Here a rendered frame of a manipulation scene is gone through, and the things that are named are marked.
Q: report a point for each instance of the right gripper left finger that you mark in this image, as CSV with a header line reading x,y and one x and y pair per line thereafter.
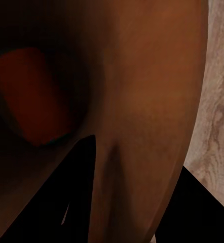
x,y
60,211

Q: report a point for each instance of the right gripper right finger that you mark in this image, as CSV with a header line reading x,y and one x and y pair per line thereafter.
x,y
193,215

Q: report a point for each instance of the can of soda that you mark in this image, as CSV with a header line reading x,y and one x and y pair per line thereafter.
x,y
34,94

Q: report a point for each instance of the trash can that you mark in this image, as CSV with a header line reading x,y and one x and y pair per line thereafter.
x,y
132,72

